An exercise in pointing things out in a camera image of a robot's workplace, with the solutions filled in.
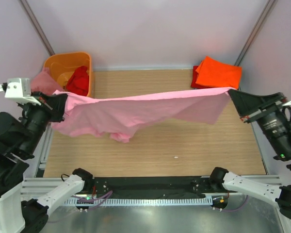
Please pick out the pink t-shirt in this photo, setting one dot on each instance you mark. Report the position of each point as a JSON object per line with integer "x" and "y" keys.
{"x": 123, "y": 117}

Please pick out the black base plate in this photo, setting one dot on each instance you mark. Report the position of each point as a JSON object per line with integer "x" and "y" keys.
{"x": 152, "y": 188}

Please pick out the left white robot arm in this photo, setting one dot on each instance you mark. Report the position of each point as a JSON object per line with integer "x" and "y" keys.
{"x": 18, "y": 140}

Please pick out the folded orange t-shirt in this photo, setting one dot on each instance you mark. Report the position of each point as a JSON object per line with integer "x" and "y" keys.
{"x": 213, "y": 74}

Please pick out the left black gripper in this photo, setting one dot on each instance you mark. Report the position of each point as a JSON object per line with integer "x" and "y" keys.
{"x": 48, "y": 109}

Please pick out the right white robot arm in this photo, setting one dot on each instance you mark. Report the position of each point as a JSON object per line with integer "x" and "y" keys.
{"x": 272, "y": 113}

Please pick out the dusty pink shirt on basket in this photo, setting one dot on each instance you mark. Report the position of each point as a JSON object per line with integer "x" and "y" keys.
{"x": 44, "y": 83}

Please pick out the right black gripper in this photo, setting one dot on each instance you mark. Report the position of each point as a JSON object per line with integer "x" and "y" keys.
{"x": 262, "y": 109}

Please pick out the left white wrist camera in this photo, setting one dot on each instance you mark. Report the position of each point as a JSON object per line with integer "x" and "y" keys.
{"x": 19, "y": 90}

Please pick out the red shirt in basket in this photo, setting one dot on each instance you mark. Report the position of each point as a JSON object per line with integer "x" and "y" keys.
{"x": 79, "y": 82}

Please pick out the orange plastic basket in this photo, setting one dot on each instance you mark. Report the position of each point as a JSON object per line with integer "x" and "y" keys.
{"x": 62, "y": 66}

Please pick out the white slotted cable duct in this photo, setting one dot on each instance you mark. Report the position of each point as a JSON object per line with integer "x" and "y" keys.
{"x": 131, "y": 202}

